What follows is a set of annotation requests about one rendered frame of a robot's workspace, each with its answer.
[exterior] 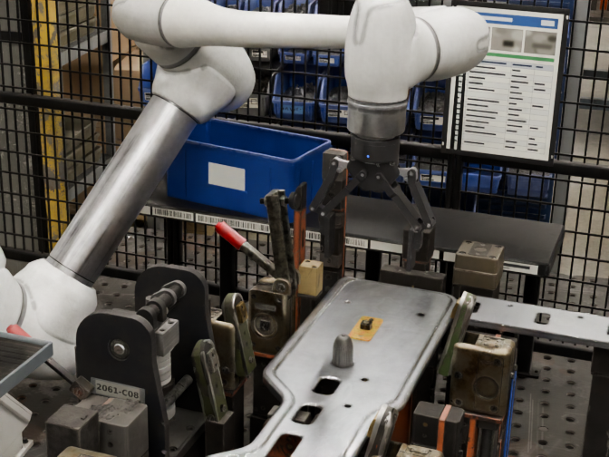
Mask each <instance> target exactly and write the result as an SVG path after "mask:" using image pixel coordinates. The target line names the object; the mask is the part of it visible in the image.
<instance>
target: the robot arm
mask: <svg viewBox="0 0 609 457"><path fill-rule="evenodd" d="M111 17H112V21H113V22H114V24H115V26H116V27H117V29H118V30H119V31H120V32H121V33H122V34H123V35H124V36H125V37H126V38H128V39H131V40H133V41H134V42H135V44H136V45H137V46H138V47H139V48H140V49H141V50H142V51H143V52H144V53H145V54H146V55H147V56H148V57H149V58H150V59H152V60H153V61H154V62H155V63H156V64H157V69H156V73H155V78H154V81H153V84H152V93H153V95H152V97H151V98H150V101H149V102H148V104H147V105H146V107H145V108H144V110H143V111H142V113H141V114H140V117H139V118H138V120H137V121H136V122H135V123H134V125H133V126H132V128H131V129H130V131H129V133H128V135H127V136H126V138H125V139H124V141H123V142H122V144H121V146H120V147H119V149H117V151H116V153H115V154H114V156H113V157H112V159H111V161H110V162H109V164H108V165H107V167H106V169H105V170H104V172H103V173H102V175H101V176H100V177H99V179H98V180H97V182H96V183H95V185H94V187H93V188H92V190H91V192H90V193H89V195H88V196H87V198H86V199H85V201H84V202H83V204H82V205H81V207H80V208H79V210H78V211H77V213H76V214H75V216H74V217H73V219H72V221H71V223H70V224H69V226H68V227H67V229H66V230H65V231H64V233H63V234H62V236H61V238H60V239H59V241H58V242H57V244H56V245H55V247H54V248H53V250H52V252H51V253H50V255H49V257H48V258H47V259H46V258H40V259H37V260H35V261H32V262H30V263H29V264H28V265H27V266H26V267H25V268H24V269H22V270H21V271H20V272H18V273H17V274H16V275H15V276H12V274H11V273H10V272H9V271H8V270H7V269H6V268H5V263H6V257H5V254H4V251H3V250H2V249H1V247H0V331H1V332H6V329H7V328H8V327H9V326H10V325H14V324H17V325H19V326H20V327H21V328H22V329H23V330H24V331H25V332H26V333H28V334H29V335H30V336H31V337H33V338H38V339H43V340H47V341H52V342H53V356H52V358H53V359H54V360H55V361H56V362H57V363H59V364H60V365H61V366H62V367H64V368H65V369H66V370H67V371H69V372H70V373H71V374H72V375H75V374H76V364H75V351H74V346H76V332H77V328H78V326H79V324H80V323H81V322H82V321H83V319H84V318H85V317H87V316H88V315H89V314H91V313H92V312H94V311H95V308H96V306H97V296H96V290H95V289H94V288H93V287H92V286H93V284H94V283H95V281H96V280H97V278H98V277H99V275H100V274H101V272H102V271H103V269H104V268H105V266H106V265H107V263H108V262H109V260H110V259H111V256H112V255H113V253H114V252H115V250H116V249H117V247H118V246H119V245H120V243H121V241H122V240H123V238H124V237H125V235H126V234H127V232H128V230H129V229H130V227H131V225H132V224H133V222H134V221H135V219H136V218H137V217H138V215H139V214H140V212H141V210H142V209H143V207H144V206H145V204H146V202H147V201H148V199H149V198H150V196H151V194H152V193H153V191H154V190H155V189H156V187H157V186H158V184H159V183H160V181H161V179H162V177H163V176H164V174H165V173H166V171H167V170H168V168H169V166H170V164H171V163H172V162H173V161H174V159H175V158H176V156H177V155H178V153H179V151H180V149H181V148H182V146H183V145H184V143H185V142H186V140H187V139H188V137H189V135H190V134H191V133H192V131H193V130H194V128H195V127H196V125H197V124H203V123H205V122H207V121H209V120H210V119H211V118H212V117H213V116H215V115H216V114H217V113H219V112H230V111H234V110H235V109H237V108H239V107H240V106H242V105H243V104H244V103H245V102H246V101H247V99H248V98H249V97H250V95H251V93H252V91H253V90H254V86H255V82H256V75H255V71H254V68H253V65H252V63H251V61H250V59H249V57H248V55H247V53H246V51H245V50H244V48H243V47H246V48H319V49H345V50H344V72H345V79H346V81H347V86H348V99H347V102H348V112H347V129H348V130H349V131H350V132H351V133H352V136H351V158H350V160H343V159H342V158H341V156H336V157H334V158H333V159H332V160H331V161H330V167H329V172H328V174H327V176H326V178H325V179H324V182H323V184H322V185H321V187H320V189H319V190H318V191H317V193H316V195H315V197H314V199H313V201H312V203H311V204H310V206H309V210H310V211H311V212H315V213H317V214H318V215H319V216H320V234H321V235H324V258H329V257H330V256H331V255H332V254H333V253H334V233H335V212H331V211H332V210H333V209H334V208H335V207H336V206H337V205H338V204H339V203H340V202H341V201H342V200H343V199H344V198H345V197H346V196H347V195H348V194H349V193H350V192H351V191H352V190H353V189H354V188H355V187H356V186H358V187H359V188H360V189H362V190H364V191H368V190H372V191H374V192H378V193H381V192H384V191H385V192H386V194H387V195H388V196H389V197H390V198H392V200H393V201H394V203H395V204H396V205H397V207H398V208H399V210H400V211H401V213H402V214H403V215H404V217H405V218H406V219H407V220H408V221H409V223H410V224H411V227H410V229H409V233H408V247H407V261H406V271H410V272H411V270H412V269H413V268H414V266H415V258H416V249H420V248H421V246H422V241H423V230H424V229H432V227H433V226H434V224H435V223H436V219H435V217H434V214H433V212H432V210H431V207H430V203H429V202H428V200H427V197H426V195H425V192H424V190H423V188H422V186H421V182H420V179H419V168H418V167H417V166H412V167H411V168H401V166H400V164H399V152H400V137H401V136H400V135H401V134H402V133H404V131H405V122H406V107H407V102H408V101H407V96H408V90H409V89H410V88H412V87H413V86H414V85H416V84H417V83H420V82H434V81H439V80H444V79H448V78H451V77H455V76H458V75H461V74H463V73H466V72H468V71H470V70H471V69H473V68H474V67H476V66H477V65H478V64H480V63H481V62H482V61H483V59H484V58H485V57H486V55H487V53H488V47H489V41H490V34H489V29H488V24H487V22H486V21H485V19H484V18H483V17H482V16H481V15H479V14H478V13H476V12H474V11H472V10H469V9H467V8H464V7H447V6H445V5H436V6H418V7H412V6H411V4H410V2H409V0H356V1H355V3H354V5H353V9H352V12H351V15H310V14H289V13H268V12H251V11H241V10H234V9H229V8H225V7H222V6H219V5H215V4H213V3H211V2H209V1H207V0H115V1H114V3H113V5H112V10H111ZM345 168H346V169H347V170H348V171H349V173H350V174H351V176H352V178H353V179H352V180H351V181H350V182H349V183H348V184H347V185H346V186H345V187H344V188H343V189H342V190H341V191H340V192H339V193H338V194H337V195H336V196H335V197H334V198H333V199H332V200H331V201H330V202H329V203H328V204H327V205H326V206H325V205H323V204H322V202H323V201H324V198H325V196H326V195H327V193H328V191H329V189H330V188H331V187H332V185H333V183H334V181H335V179H336V178H337V176H338V174H339V173H341V172H342V171H343V170H344V169H345ZM400 175H401V176H402V177H403V178H404V180H405V181H406V182H408V185H409V188H410V191H411V195H412V197H413V199H414V201H415V203H416V206H417V208H418V210H419V213H420V214H419V213H418V212H417V210H416V209H415V208H414V207H413V206H412V204H411V203H410V201H409V200H408V198H407V197H406V196H405V194H404V193H403V192H402V190H401V186H400V185H399V183H398V182H397V180H396V179H397V178H398V177H399V176H400ZM330 212H331V213H330ZM6 333H7V332H6Z"/></svg>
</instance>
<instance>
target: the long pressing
mask: <svg viewBox="0 0 609 457"><path fill-rule="evenodd" d="M457 301H458V299H457V298H455V297H454V296H452V295H449V294H446V293H442V292H437V291H431V290H426V289H420V288H414V287H404V286H398V285H393V284H387V283H382V282H376V281H371V280H365V279H359V278H355V277H342V278H340V279H339V280H338V281H336V283H335V284H334V285H333V286H332V288H331V289H330V290H329V291H328V292H327V294H326V295H325V296H324V297H323V299H322V300H321V301H320V302H319V303H318V305H317V306H316V307H315V308H314V310H313V311H312V312H311V313H310V315H309V316H308V317H307V318H306V319H305V321H304V322H303V323H302V324H301V325H300V326H299V327H298V328H297V329H296V331H295V332H294V333H293V334H292V336H291V337H290V338H289V339H288V340H287V342H286V343H285V344H284V346H283V347H282V348H281V349H280V350H279V352H278V353H277V354H276V355H275V357H274V358H273V359H272V360H271V361H270V363H269V364H268V365H267V366H266V368H265V369H264V371H263V384H264V385H265V387H266V388H267V389H268V390H269V391H270V392H271V394H272V395H273V396H274V397H275V398H276V399H277V400H278V401H279V403H280V406H279V407H278V408H277V410H276V411H275V413H274V414H273V415H272V417H271V418H270V419H269V421H268V422H267V423H266V425H265V426H264V428H263V429H262V430H261V431H260V433H259V434H258V435H257V437H256V438H255V440H254V441H252V442H251V443H250V444H249V445H247V446H245V447H242V448H239V449H235V450H232V451H227V452H221V453H216V454H212V455H209V456H207V457H266V456H267V455H268V454H269V453H270V451H271V450H272V449H273V447H274V446H275V444H276V443H277V441H278V440H279V438H280V437H281V436H282V435H285V434H288V435H293V436H297V437H300V438H301V439H302V440H301V442H300V443H299V444H298V445H297V447H296V448H295V450H294V452H293V453H292V455H291V456H290V457H357V456H358V454H359V453H360V451H361V449H362V448H363V446H364V444H365V443H366V441H367V439H368V436H367V433H368V430H369V427H370V424H371V422H372V420H373V418H374V416H375V415H376V414H377V412H378V411H380V409H381V407H382V405H383V404H387V405H389V406H391V407H393V408H395V409H396V410H397V411H398V412H399V411H401V410H402V409H403V408H404V407H405V406H406V404H407V402H408V401H409V400H410V398H411V395H412V393H413V391H414V390H415V388H416V386H417V384H418V382H419V380H420V379H421V377H422V375H423V373H424V371H425V370H426V368H427V366H428V364H429V362H430V360H431V358H432V357H433V355H434V353H435V351H436V350H437V348H438V346H439V344H440V341H441V340H442V338H443V336H444V335H445V333H446V331H447V330H448V328H449V326H450V323H451V321H452V320H453V318H450V316H451V313H452V310H453V307H454V306H455V305H456V303H457ZM344 302H350V303H348V304H347V303H344ZM418 314H422V315H423V316H418ZM362 316H370V317H376V318H381V319H383V323H382V325H381V326H380V328H379V329H378V331H377V332H376V334H375V335H374V337H373V338H372V340H371V341H369V342H367V341H362V340H357V339H352V340H353V365H352V366H350V367H346V368H341V367H336V366H334V365H333V364H332V361H333V345H334V340H335V338H336V337H337V336H338V335H340V334H346V335H349V334H350V332H351V331H352V330H353V328H354V326H355V325H356V324H357V322H358V321H359V320H360V318H361V317H362ZM324 379H327V380H333V381H336V382H339V383H340V384H339V385H338V386H337V388H336V389H335V391H334V392H333V394H329V395H326V394H317V393H315V392H314V389H315V388H316V386H317V385H318V384H319V383H320V382H321V381H322V380H324ZM362 379H367V381H363V380H362ZM307 405H308V406H313V407H317V408H320V409H321V410H322V411H321V412H320V413H319V414H318V416H317V417H316V419H315V420H314V422H313V423H312V424H301V423H295V422H293V419H294V418H295V416H296V415H297V413H298V412H299V411H300V409H301V408H302V407H303V406H307ZM345 405H350V406H351V407H349V408H346V407H344V406H345Z"/></svg>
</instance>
